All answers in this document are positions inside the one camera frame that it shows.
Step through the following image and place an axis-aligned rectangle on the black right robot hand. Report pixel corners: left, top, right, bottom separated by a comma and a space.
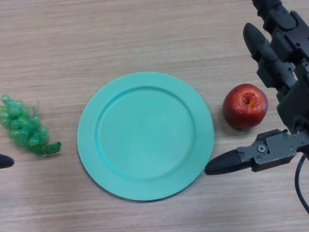
204, 0, 309, 176

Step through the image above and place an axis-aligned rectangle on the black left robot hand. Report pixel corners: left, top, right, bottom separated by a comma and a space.
0, 154, 15, 169

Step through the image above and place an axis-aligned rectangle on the red apple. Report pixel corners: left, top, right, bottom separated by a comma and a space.
222, 83, 269, 130

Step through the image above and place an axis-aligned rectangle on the green grape bunch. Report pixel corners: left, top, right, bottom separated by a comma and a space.
0, 94, 62, 157

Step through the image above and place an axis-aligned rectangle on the round teal plate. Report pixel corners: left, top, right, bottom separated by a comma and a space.
77, 71, 215, 202

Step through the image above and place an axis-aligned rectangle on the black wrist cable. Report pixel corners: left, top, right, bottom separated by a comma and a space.
295, 151, 309, 215

